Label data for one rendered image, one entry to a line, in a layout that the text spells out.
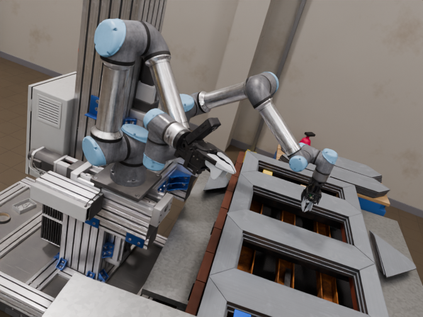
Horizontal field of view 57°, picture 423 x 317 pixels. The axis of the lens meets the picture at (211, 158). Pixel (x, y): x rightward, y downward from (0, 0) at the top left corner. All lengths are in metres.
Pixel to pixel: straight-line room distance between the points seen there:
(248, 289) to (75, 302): 0.70
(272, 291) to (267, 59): 3.10
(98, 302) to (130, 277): 1.24
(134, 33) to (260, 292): 1.05
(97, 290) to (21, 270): 1.26
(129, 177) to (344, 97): 3.12
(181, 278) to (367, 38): 3.15
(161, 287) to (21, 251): 1.05
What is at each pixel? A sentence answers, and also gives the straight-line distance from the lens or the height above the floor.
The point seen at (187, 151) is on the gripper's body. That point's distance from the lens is 1.15.
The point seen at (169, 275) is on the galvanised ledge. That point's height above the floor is 0.68.
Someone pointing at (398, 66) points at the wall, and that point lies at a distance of 4.31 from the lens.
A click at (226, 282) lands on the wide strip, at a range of 1.58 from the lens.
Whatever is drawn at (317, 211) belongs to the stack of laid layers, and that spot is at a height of 0.83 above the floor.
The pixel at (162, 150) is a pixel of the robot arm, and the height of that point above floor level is 1.36.
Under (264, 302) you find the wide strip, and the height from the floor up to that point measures 0.86.
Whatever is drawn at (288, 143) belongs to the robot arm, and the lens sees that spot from 1.78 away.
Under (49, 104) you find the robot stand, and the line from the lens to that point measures 1.88.
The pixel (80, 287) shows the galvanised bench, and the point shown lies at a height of 1.05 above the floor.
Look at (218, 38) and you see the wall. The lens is 4.44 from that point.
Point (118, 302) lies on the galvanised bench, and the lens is 1.17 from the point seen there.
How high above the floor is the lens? 1.95
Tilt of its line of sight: 27 degrees down
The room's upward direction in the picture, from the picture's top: 16 degrees clockwise
